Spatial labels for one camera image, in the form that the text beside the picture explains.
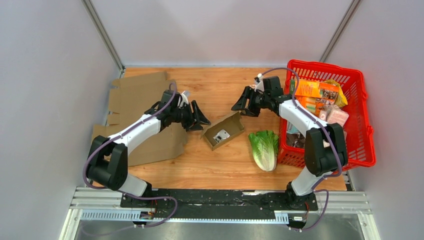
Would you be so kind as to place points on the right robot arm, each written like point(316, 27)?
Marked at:
point(325, 149)

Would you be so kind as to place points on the green lettuce head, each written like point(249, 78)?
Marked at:
point(264, 147)

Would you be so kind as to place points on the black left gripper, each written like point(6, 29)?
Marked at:
point(198, 115)

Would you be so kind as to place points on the aluminium frame post right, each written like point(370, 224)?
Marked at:
point(344, 22)

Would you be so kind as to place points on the aluminium frame post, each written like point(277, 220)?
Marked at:
point(344, 22)
point(92, 12)

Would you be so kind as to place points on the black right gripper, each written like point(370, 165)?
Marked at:
point(240, 104)

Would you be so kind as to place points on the red plastic basket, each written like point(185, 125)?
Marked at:
point(359, 142)

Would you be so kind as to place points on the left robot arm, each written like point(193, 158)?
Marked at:
point(107, 162)

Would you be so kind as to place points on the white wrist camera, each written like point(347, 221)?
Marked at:
point(183, 99)
point(259, 84)

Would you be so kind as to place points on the brown cardboard box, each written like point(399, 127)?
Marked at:
point(230, 122)

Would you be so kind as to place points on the orange sponge pack lower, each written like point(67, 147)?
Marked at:
point(309, 103)

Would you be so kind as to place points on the aluminium frame post left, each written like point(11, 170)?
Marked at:
point(92, 12)

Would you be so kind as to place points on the pink snack package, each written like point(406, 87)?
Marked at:
point(336, 115)

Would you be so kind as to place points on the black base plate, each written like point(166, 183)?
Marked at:
point(219, 204)

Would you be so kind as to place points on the brown chocolate package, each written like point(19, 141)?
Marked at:
point(295, 140)

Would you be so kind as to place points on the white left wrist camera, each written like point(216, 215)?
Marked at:
point(183, 99)

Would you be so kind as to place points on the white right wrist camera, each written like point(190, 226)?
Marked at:
point(259, 84)

